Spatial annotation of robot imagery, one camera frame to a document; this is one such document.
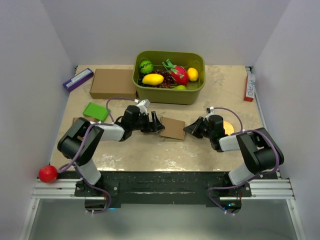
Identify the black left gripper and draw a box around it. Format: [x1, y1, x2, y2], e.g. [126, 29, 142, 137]
[130, 110, 165, 133]

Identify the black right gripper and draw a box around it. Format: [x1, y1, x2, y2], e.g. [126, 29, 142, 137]
[184, 116, 214, 140]

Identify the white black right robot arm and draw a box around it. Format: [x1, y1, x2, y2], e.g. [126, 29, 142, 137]
[183, 114, 284, 197]

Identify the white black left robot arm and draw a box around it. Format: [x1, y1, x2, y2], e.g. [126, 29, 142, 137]
[57, 103, 165, 196]

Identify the green small box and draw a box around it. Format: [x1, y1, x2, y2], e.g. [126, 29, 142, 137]
[82, 102, 109, 122]

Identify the large closed cardboard box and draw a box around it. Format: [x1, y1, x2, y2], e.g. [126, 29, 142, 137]
[90, 68, 136, 100]

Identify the red white toothpaste box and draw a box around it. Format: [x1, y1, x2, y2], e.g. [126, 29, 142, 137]
[243, 72, 256, 102]

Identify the small brown cardboard box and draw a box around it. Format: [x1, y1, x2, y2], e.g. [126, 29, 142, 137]
[72, 117, 97, 124]

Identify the purple rectangular box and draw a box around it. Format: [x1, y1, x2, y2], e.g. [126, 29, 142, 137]
[62, 68, 94, 92]

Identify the round yellow sponge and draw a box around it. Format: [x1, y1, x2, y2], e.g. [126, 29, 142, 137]
[223, 121, 235, 136]

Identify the olive green plastic bin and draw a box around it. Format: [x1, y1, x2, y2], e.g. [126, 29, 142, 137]
[132, 50, 206, 105]

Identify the green toy lime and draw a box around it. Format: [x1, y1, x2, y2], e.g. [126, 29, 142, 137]
[173, 85, 187, 90]

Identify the dark toy grapes bunch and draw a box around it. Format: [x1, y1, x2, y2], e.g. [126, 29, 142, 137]
[137, 70, 177, 89]

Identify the yellow toy mango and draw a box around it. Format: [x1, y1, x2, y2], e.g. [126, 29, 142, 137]
[142, 73, 164, 86]

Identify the pink toy dragon fruit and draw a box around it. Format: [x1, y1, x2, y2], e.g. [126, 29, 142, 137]
[162, 59, 189, 87]

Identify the yellow toy lemon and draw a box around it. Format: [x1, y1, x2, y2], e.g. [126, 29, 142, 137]
[187, 67, 199, 82]

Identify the green toy watermelon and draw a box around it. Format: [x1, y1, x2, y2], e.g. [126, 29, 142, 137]
[139, 60, 154, 75]

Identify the red toy tomato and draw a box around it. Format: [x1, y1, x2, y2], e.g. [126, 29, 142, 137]
[38, 165, 58, 183]

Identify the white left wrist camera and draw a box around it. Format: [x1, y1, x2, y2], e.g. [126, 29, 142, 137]
[134, 99, 150, 114]

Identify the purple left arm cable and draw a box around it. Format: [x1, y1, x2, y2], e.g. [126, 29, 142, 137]
[57, 96, 140, 214]

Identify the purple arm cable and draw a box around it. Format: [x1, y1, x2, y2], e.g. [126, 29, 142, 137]
[57, 96, 140, 214]
[206, 106, 280, 217]

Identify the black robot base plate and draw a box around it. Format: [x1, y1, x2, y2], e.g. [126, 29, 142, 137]
[74, 170, 252, 209]

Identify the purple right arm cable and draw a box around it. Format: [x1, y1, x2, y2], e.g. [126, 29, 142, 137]
[206, 106, 280, 217]

